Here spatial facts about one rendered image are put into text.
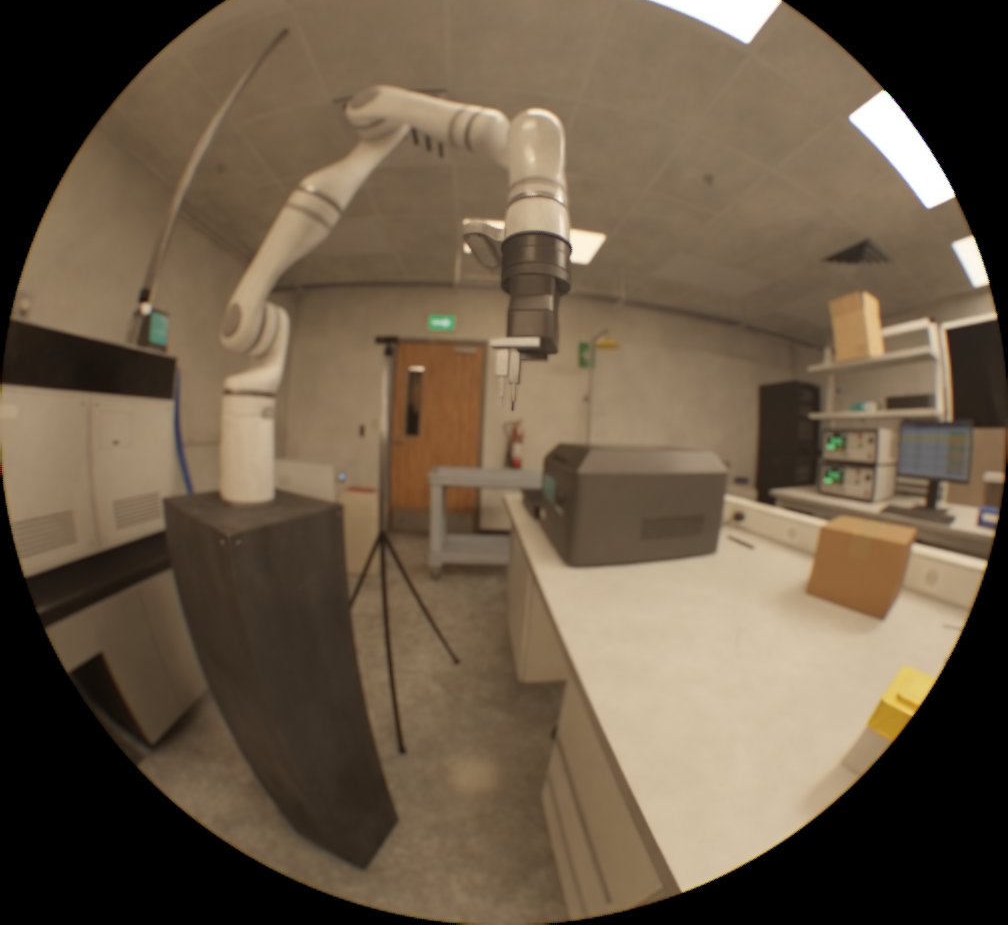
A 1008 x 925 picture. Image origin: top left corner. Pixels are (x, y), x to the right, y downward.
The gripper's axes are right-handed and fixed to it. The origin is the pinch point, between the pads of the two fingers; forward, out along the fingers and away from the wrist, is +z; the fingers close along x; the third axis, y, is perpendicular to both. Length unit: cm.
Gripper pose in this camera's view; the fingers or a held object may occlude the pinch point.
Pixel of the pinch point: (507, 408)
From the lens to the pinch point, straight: 35.6
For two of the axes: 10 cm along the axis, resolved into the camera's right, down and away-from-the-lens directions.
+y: 9.7, 0.4, -2.3
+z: -0.5, 10.0, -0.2
